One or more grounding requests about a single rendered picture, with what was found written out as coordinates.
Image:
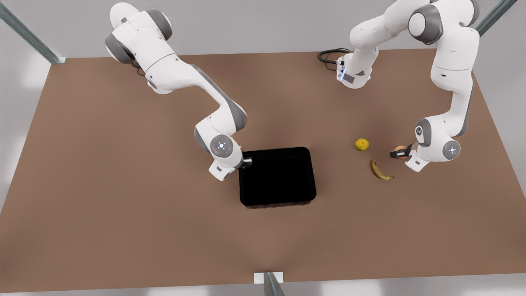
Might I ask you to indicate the red-orange apple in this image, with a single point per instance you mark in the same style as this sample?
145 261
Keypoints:
399 148

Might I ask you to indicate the black storage box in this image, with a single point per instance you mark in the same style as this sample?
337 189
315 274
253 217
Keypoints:
277 176

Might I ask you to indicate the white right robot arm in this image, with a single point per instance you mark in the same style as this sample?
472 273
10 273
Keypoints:
164 61

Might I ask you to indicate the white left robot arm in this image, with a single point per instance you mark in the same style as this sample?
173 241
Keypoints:
452 49

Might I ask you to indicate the yellow banana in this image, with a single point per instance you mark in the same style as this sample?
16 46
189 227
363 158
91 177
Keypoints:
379 172

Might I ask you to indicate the yellow-green round fruit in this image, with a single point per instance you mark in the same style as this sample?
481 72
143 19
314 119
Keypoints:
361 144

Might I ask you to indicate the silver frame post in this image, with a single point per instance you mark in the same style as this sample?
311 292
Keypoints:
495 14
271 283
28 37

